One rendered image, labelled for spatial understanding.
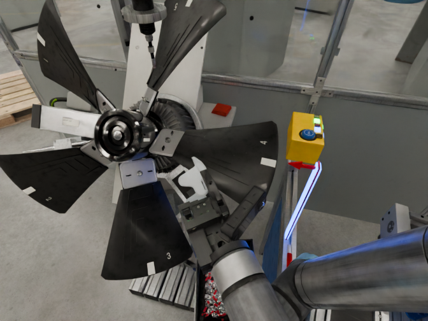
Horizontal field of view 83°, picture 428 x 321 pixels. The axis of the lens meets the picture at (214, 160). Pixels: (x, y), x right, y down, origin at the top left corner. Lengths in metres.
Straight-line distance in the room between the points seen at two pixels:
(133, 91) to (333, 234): 1.59
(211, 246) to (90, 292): 1.42
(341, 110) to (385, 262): 1.08
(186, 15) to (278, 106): 0.81
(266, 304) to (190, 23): 0.53
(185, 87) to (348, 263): 0.66
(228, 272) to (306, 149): 0.54
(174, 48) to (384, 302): 0.55
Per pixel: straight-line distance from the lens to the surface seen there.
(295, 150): 0.83
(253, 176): 0.53
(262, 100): 1.30
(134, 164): 0.63
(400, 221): 0.83
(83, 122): 0.84
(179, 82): 0.83
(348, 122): 1.39
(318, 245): 1.86
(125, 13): 0.45
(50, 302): 1.87
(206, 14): 0.57
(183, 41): 0.58
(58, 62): 0.77
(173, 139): 0.60
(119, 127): 0.59
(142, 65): 0.90
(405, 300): 0.32
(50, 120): 0.92
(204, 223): 0.42
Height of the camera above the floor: 1.57
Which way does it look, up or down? 46 degrees down
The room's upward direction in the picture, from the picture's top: straight up
